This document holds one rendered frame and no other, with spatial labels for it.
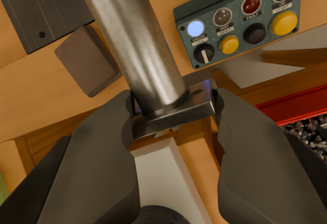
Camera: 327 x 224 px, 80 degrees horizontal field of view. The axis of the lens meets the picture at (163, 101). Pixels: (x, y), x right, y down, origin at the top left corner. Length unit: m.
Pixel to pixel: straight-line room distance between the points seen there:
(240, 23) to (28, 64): 0.38
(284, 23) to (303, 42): 1.03
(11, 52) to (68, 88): 0.15
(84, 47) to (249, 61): 1.03
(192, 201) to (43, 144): 0.55
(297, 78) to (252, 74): 0.81
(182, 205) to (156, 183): 0.07
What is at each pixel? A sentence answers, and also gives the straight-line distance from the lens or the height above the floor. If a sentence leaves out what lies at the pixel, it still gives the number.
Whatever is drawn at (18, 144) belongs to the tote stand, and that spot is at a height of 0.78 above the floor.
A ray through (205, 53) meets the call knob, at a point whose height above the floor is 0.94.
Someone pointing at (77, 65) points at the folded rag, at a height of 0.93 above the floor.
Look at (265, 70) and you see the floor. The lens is 1.28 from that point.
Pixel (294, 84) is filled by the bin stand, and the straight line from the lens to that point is 0.46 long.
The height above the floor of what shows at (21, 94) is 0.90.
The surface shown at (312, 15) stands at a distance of 0.36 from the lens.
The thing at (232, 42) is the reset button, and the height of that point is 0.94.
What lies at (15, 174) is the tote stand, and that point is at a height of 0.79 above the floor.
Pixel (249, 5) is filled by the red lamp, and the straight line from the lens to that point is 0.28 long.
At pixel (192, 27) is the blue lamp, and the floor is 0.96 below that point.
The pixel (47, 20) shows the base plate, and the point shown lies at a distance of 0.43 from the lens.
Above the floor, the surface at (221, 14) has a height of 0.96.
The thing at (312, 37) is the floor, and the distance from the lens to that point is 1.35.
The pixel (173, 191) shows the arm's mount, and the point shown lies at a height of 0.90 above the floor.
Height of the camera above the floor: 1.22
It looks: 73 degrees down
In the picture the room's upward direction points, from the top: 139 degrees counter-clockwise
